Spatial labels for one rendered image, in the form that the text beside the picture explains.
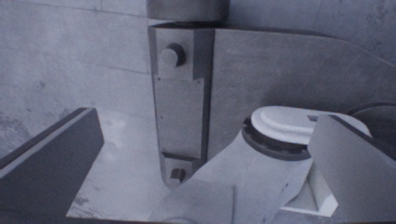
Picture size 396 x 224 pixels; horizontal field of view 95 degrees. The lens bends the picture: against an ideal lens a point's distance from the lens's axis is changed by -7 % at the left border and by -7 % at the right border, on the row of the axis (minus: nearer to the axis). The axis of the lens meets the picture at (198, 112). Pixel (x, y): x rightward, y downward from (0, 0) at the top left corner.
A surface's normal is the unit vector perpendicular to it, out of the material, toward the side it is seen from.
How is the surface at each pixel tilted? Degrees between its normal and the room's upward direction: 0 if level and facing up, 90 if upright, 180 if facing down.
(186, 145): 0
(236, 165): 90
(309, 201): 90
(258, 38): 0
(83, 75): 0
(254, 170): 90
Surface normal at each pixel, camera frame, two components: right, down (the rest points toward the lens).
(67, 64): -0.21, 0.47
